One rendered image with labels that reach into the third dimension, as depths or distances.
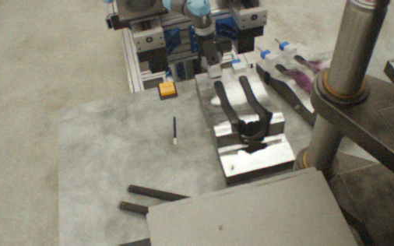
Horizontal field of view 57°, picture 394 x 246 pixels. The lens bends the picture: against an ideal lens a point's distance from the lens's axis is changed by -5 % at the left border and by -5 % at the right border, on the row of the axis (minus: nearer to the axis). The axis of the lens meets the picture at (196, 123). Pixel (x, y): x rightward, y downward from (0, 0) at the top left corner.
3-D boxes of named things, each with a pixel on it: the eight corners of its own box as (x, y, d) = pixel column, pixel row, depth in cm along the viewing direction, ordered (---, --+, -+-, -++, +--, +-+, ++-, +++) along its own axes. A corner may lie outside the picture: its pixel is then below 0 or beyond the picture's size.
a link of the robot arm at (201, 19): (193, -13, 131) (212, -5, 127) (198, 10, 140) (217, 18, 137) (180, 1, 128) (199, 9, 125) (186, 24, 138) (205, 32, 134)
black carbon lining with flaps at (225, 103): (212, 85, 160) (210, 68, 153) (248, 77, 162) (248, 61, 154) (235, 150, 139) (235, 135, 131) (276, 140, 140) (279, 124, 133)
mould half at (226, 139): (195, 89, 169) (193, 67, 158) (251, 77, 171) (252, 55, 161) (226, 184, 138) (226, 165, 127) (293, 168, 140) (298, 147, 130)
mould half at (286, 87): (255, 71, 174) (256, 53, 165) (298, 50, 181) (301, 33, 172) (329, 145, 145) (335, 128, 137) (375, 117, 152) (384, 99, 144)
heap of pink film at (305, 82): (278, 73, 163) (279, 60, 157) (308, 58, 168) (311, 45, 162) (318, 111, 149) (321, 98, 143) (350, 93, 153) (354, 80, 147)
